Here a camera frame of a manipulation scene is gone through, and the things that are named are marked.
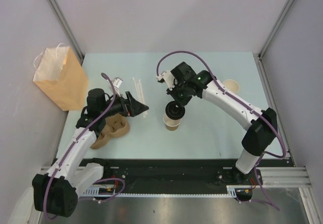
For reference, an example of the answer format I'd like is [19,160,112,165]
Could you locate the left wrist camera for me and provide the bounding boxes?
[112,77,123,90]

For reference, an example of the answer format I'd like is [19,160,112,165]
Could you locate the black plastic cup lid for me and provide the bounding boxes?
[165,101,185,120]

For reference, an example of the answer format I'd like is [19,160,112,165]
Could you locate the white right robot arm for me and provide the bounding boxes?
[157,62,278,184]

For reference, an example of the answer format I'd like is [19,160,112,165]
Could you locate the brown pulp cup carrier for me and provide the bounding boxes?
[90,114,130,149]

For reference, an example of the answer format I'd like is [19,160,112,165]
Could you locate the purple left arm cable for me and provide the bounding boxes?
[42,72,126,219]

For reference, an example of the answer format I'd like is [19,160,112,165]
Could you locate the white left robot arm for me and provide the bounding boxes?
[32,88,149,217]

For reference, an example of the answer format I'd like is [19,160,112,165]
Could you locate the white slotted cable duct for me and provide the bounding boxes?
[82,186,100,196]

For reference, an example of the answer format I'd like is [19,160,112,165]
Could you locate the paper wrapped straw two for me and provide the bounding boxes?
[137,79,147,118]

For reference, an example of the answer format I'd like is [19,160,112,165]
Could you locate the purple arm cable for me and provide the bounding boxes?
[156,50,288,212]
[42,72,126,219]

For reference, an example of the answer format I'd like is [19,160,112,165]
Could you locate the stack of brown paper cups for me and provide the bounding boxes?
[222,79,240,93]

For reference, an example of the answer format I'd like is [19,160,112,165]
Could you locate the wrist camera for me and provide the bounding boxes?
[156,70,177,91]
[112,77,123,90]

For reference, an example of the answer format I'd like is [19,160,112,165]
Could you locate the aluminium frame rail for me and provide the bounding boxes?
[40,167,313,188]

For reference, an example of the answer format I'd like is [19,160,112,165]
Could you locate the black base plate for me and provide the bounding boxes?
[82,159,263,187]

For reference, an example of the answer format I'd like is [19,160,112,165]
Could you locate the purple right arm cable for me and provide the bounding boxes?
[156,50,288,212]

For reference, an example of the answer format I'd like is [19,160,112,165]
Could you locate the single brown paper cup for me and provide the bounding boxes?
[163,114,181,131]

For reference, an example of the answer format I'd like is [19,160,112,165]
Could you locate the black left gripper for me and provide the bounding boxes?
[100,91,148,118]

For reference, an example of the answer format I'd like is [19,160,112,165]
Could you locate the brown paper bag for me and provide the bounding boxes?
[33,43,88,111]

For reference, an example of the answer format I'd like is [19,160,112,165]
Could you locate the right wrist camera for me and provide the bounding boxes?
[156,70,177,91]

